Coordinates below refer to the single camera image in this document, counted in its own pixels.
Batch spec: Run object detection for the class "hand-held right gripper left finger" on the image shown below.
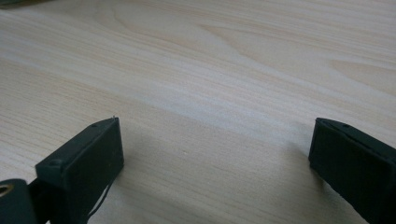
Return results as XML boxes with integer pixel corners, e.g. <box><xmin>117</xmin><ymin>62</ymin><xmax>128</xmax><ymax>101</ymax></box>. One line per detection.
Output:
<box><xmin>35</xmin><ymin>117</ymin><xmax>125</xmax><ymax>224</ymax></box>

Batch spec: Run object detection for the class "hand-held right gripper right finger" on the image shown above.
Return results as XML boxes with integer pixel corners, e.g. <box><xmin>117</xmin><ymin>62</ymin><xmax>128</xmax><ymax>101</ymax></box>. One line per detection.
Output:
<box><xmin>308</xmin><ymin>117</ymin><xmax>396</xmax><ymax>224</ymax></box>

